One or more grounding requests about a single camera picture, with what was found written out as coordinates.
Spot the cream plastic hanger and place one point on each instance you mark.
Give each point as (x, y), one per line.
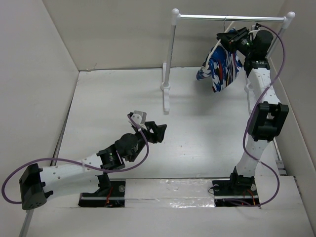
(215, 46)

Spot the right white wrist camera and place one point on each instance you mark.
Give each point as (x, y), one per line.
(254, 28)

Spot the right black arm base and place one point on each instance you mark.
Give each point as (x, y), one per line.
(235, 191)

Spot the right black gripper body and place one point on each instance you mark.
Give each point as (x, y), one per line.
(243, 45)

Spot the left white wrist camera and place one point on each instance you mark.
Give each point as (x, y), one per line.
(138, 118)

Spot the white clothes rack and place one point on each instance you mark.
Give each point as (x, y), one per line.
(192, 35)

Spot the blue white red patterned trousers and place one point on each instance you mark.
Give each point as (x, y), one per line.
(224, 68)

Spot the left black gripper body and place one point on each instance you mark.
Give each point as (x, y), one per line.
(151, 137)

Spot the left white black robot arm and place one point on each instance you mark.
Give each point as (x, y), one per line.
(89, 175)

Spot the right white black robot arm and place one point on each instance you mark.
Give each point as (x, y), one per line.
(268, 115)

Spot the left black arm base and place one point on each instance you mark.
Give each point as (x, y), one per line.
(110, 194)

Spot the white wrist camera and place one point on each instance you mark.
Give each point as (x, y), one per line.
(254, 28)
(138, 118)

